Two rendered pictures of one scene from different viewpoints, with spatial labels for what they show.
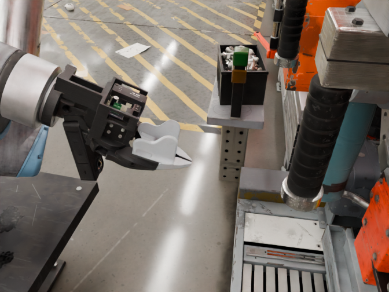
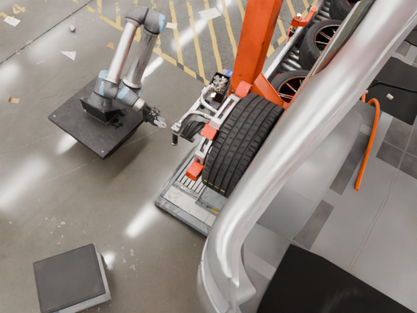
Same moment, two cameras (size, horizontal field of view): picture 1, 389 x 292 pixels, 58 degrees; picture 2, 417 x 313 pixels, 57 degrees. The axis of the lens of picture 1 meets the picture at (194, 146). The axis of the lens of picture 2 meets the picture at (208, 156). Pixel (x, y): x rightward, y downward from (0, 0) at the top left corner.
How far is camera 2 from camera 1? 2.16 m
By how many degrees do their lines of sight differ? 23
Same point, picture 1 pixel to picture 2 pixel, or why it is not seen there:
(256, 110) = (216, 105)
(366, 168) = not seen: hidden behind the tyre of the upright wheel
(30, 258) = (127, 127)
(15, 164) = not seen: hidden behind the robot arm
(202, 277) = (180, 154)
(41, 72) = (140, 104)
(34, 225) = (130, 117)
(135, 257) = (161, 137)
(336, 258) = not seen: hidden behind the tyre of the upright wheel
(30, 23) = (144, 63)
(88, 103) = (147, 111)
